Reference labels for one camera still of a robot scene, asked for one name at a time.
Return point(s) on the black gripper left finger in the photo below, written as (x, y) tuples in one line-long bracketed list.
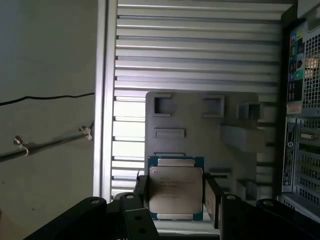
[(75, 220)]

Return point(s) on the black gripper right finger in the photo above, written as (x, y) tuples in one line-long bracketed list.
[(250, 222)]

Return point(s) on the silver CPU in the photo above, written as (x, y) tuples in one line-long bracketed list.
[(175, 185)]

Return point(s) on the metal rod with clamps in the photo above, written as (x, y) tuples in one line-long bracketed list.
[(50, 143)]

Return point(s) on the black open PC case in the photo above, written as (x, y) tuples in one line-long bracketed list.
[(295, 150)]

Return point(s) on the grey parts rack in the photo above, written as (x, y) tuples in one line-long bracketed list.
[(200, 142)]

